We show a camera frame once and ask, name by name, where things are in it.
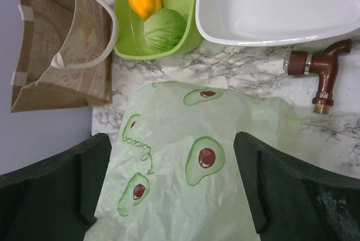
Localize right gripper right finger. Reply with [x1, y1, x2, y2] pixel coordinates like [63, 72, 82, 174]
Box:
[233, 132, 359, 240]

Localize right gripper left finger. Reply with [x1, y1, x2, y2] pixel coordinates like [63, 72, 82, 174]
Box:
[1, 133, 112, 240]

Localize green avocado print plastic bag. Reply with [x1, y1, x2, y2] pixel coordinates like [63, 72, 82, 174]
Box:
[84, 82, 300, 240]

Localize green toy cabbage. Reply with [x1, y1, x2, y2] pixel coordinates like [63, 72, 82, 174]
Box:
[143, 8, 187, 53]

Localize brown jute tote bag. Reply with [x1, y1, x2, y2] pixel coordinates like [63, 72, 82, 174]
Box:
[10, 0, 118, 113]

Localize brown toy faucet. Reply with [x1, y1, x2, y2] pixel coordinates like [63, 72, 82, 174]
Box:
[283, 38, 353, 114]

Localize white plastic tray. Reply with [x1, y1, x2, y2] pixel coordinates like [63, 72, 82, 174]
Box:
[196, 0, 359, 47]

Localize green plastic tray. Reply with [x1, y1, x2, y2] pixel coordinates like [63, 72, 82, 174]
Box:
[114, 0, 203, 60]

